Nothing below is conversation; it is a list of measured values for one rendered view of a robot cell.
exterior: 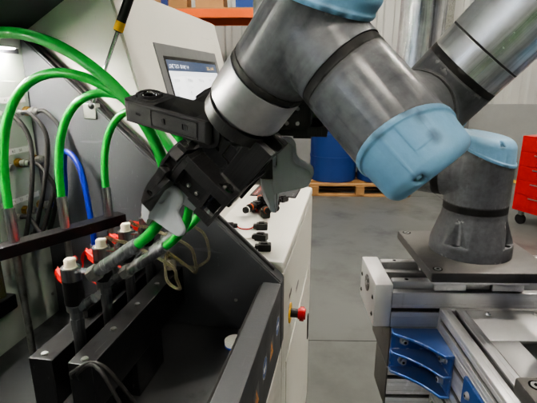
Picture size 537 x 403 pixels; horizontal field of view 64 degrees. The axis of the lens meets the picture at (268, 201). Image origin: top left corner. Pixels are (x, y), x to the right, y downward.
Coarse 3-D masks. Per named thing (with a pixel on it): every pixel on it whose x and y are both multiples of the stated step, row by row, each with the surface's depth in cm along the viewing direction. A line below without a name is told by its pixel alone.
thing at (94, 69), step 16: (0, 32) 52; (16, 32) 51; (32, 32) 51; (64, 48) 50; (80, 64) 50; (96, 64) 50; (112, 80) 50; (128, 96) 50; (144, 128) 50; (160, 144) 50; (160, 160) 50; (144, 240) 54
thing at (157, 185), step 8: (160, 168) 44; (168, 168) 44; (160, 176) 44; (168, 176) 45; (152, 184) 45; (160, 184) 44; (168, 184) 45; (144, 192) 46; (152, 192) 45; (160, 192) 46; (144, 200) 48; (152, 200) 47; (152, 208) 48
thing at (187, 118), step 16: (144, 96) 45; (160, 96) 45; (176, 96) 46; (128, 112) 45; (144, 112) 44; (160, 112) 43; (176, 112) 42; (192, 112) 43; (160, 128) 44; (176, 128) 43; (192, 128) 42; (208, 128) 41; (208, 144) 42
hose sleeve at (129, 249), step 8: (120, 248) 56; (128, 248) 55; (136, 248) 55; (112, 256) 56; (120, 256) 56; (128, 256) 55; (96, 264) 58; (104, 264) 57; (112, 264) 56; (96, 272) 57; (104, 272) 57
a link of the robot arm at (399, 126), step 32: (352, 64) 30; (384, 64) 30; (320, 96) 32; (352, 96) 30; (384, 96) 29; (416, 96) 29; (448, 96) 36; (352, 128) 31; (384, 128) 29; (416, 128) 29; (448, 128) 29; (384, 160) 30; (416, 160) 29; (448, 160) 29; (384, 192) 32
